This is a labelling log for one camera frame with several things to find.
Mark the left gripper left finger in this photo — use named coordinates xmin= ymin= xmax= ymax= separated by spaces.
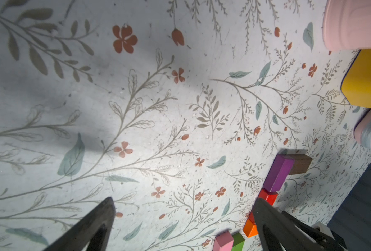
xmin=45 ymin=197 xmax=116 ymax=251

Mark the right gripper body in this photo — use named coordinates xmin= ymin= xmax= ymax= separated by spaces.
xmin=311 ymin=222 xmax=347 ymax=251

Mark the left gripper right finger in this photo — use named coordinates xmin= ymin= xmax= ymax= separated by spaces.
xmin=252 ymin=198 xmax=323 ymax=251

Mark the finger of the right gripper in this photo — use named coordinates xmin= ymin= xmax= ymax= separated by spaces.
xmin=282 ymin=211 xmax=342 ymax=251

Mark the orange wooden block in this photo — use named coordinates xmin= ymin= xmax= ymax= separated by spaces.
xmin=243 ymin=219 xmax=258 ymax=238

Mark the red wooden block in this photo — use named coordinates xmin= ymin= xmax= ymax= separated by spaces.
xmin=248 ymin=188 xmax=278 ymax=224

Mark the green wooden block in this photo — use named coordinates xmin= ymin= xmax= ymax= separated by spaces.
xmin=231 ymin=233 xmax=245 ymax=251

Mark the pink wooden block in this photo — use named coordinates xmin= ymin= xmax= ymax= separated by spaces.
xmin=213 ymin=231 xmax=234 ymax=251

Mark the purple wooden block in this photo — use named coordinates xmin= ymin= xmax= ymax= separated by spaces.
xmin=263 ymin=154 xmax=295 ymax=192

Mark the brown wooden block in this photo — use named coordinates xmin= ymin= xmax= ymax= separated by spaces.
xmin=288 ymin=154 xmax=313 ymax=175

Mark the yellow tray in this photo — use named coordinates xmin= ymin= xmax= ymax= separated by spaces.
xmin=341 ymin=49 xmax=371 ymax=108

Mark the pink pen cup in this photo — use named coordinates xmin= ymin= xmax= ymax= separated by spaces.
xmin=322 ymin=0 xmax=371 ymax=51

